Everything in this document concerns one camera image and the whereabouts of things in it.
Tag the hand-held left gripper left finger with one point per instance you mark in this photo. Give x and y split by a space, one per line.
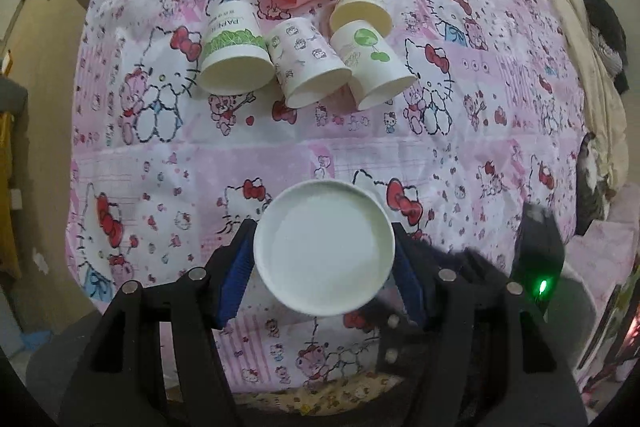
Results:
236 274

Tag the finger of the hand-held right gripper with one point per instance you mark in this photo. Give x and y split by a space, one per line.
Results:
480 261
397 341

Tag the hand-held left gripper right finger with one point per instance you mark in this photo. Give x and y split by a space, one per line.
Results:
411 289

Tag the plain white paper cup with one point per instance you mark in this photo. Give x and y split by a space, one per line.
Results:
324 247

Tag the white cup with green leaf band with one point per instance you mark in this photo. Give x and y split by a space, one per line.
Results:
231 52

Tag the white cup with small cartoon print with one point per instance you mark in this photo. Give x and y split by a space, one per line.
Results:
305 62

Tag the white cup with green fruit print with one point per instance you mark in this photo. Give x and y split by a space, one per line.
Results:
370 62

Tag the cream yellow-patterned paper cup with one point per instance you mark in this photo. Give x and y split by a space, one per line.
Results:
360 7

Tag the pink patterned cloth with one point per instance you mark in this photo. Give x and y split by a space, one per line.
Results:
602 239

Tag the yellow printed cloth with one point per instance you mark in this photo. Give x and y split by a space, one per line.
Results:
330 394

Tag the dark striped cloth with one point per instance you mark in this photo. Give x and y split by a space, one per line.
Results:
592 179

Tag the pink cartoon printed blanket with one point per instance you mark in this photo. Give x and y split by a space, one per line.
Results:
200 167

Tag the cream quilt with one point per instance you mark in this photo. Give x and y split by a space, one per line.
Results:
575 7

